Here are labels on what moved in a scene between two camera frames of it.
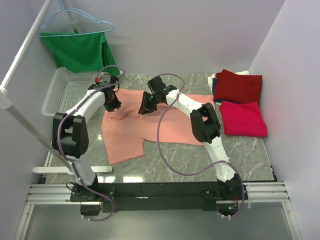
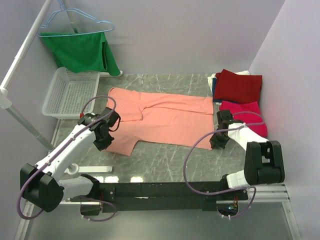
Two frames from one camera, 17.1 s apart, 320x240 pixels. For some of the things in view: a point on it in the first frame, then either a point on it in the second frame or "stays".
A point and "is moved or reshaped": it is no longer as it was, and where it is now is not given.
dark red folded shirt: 230,86 stays
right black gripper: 145,108 -> 215,143
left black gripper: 116,104 -> 104,145
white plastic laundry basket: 66,87 stays
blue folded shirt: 214,79 stays
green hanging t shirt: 82,52 stays
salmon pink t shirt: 125,130 is moved or reshaped
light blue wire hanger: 64,8 stays
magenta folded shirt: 243,119 stays
